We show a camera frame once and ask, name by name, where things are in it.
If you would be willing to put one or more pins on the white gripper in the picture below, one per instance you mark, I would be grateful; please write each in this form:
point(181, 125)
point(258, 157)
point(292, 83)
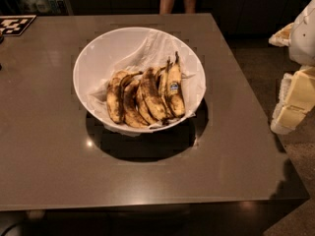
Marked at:
point(303, 38)

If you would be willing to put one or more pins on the stickered right banana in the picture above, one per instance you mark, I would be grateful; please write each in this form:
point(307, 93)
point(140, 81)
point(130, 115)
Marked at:
point(174, 95)

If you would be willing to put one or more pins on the thin spotted banana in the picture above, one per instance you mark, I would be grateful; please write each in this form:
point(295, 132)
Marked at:
point(162, 88)

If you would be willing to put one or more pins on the white bowl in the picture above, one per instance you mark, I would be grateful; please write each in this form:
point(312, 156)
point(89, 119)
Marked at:
point(98, 56)

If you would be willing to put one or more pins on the white paper towel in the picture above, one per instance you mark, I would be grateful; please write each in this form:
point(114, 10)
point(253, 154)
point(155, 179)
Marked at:
point(154, 48)

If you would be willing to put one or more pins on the black white fiducial marker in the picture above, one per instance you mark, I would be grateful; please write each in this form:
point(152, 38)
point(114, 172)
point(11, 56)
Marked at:
point(15, 25)

